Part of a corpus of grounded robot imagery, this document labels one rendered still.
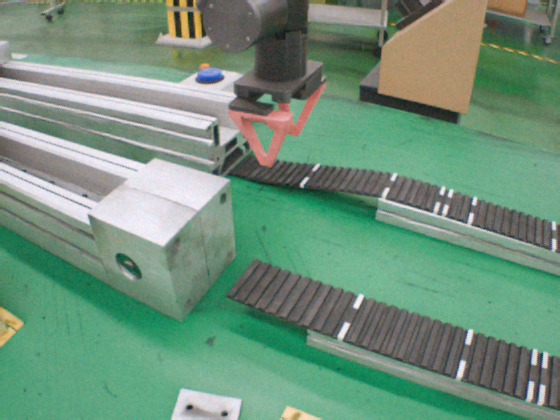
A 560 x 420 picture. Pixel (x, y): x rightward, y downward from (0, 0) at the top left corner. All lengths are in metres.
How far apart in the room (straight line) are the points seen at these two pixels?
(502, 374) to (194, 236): 0.28
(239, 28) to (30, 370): 0.35
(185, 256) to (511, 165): 0.50
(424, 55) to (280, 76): 0.38
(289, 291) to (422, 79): 0.52
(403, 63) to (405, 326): 0.53
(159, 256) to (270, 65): 0.23
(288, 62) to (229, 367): 0.30
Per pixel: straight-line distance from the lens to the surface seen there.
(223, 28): 0.41
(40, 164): 0.60
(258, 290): 0.40
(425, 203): 0.51
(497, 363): 0.38
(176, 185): 0.42
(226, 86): 0.71
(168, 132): 0.59
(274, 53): 0.47
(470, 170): 0.66
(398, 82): 0.83
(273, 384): 0.38
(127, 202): 0.41
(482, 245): 0.52
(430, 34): 0.79
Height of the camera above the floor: 1.11
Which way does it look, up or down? 38 degrees down
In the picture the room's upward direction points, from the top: straight up
